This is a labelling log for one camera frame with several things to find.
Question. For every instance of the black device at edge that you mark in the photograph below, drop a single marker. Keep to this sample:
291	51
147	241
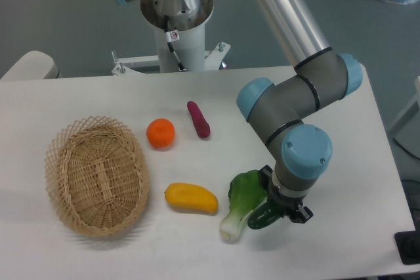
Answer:
407	243

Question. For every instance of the orange tangerine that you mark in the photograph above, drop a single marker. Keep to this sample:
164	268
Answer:
160	133

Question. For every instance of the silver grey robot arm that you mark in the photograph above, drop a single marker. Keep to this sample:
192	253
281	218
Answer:
275	112

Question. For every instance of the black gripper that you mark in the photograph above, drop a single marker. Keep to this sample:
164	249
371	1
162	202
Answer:
279	203

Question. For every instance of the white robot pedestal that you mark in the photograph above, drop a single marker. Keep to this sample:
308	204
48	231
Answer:
179	36

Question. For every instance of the purple sweet potato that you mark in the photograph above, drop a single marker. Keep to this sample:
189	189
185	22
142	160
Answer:
200	123

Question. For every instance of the woven wicker basket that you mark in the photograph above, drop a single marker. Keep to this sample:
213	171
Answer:
97	177

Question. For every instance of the yellow mango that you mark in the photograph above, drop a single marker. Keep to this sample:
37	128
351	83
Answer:
191	197

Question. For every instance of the white chair armrest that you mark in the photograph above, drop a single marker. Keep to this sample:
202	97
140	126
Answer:
34	65

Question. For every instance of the green bok choy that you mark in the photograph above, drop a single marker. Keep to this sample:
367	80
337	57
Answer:
245	195

